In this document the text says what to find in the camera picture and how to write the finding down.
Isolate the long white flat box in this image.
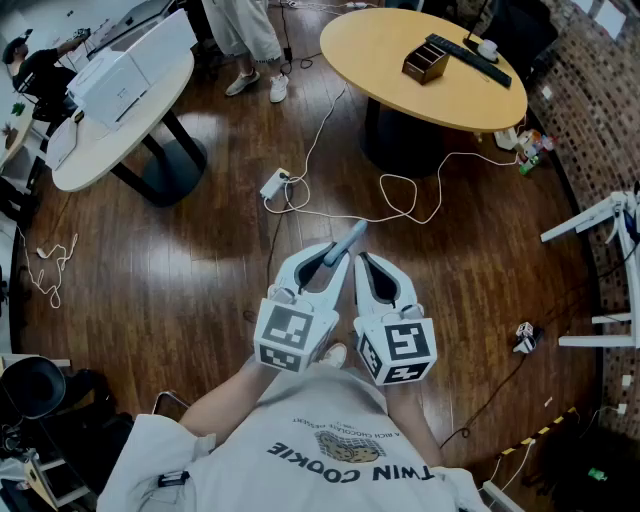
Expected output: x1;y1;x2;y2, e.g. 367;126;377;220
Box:
102;7;199;87

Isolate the wooden shelf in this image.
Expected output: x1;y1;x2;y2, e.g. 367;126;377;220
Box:
21;449;92;512

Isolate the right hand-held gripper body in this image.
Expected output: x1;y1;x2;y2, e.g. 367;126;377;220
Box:
352;301;438;387

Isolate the tangled white cable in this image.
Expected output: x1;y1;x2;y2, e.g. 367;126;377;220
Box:
16;227;80;310

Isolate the person's left forearm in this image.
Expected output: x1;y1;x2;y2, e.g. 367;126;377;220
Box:
178;356;282;442

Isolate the white equipment with black cables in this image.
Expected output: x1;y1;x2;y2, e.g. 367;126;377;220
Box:
610;180;640;244

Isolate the person's white printed shirt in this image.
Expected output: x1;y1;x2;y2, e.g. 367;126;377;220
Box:
96;361;492;512

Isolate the person's right forearm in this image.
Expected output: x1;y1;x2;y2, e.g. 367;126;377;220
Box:
386;381;447;469

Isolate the large white box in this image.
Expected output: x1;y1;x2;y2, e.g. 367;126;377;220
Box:
66;47;152;132

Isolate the yellow-black striped bar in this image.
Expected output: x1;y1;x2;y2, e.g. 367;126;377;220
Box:
498;406;580;457

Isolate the black table pedestal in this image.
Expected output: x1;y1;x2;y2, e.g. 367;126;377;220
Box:
360;95;447;179

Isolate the black keyboard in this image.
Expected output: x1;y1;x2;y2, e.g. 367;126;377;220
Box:
424;32;514;89

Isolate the long white cable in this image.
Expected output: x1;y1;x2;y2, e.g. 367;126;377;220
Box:
263;83;522;226

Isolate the spare white gripper device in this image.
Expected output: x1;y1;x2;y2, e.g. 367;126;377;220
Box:
512;321;545;357

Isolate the black cable with adapter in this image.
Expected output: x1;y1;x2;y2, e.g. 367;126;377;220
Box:
276;0;324;77

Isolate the person's white shoe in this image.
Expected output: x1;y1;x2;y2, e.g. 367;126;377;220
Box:
318;341;348;370

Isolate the white notebook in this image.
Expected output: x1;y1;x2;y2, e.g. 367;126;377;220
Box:
44;119;82;172

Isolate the white desk frame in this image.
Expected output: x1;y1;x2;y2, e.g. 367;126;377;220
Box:
539;191;640;351

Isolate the long black floor cable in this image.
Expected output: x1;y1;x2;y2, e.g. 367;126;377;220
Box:
438;349;532;450

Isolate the black chair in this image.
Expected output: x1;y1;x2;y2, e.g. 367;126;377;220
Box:
0;355;67;422

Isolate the thin black floor cable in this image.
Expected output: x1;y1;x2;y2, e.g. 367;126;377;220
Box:
242;198;293;324

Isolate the brown wooden organizer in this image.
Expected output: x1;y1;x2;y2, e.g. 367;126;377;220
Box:
401;41;451;86

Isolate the black table leg frame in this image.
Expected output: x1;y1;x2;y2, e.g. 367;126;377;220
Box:
110;108;209;209

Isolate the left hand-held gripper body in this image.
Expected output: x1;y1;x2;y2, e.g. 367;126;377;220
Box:
253;285;342;374

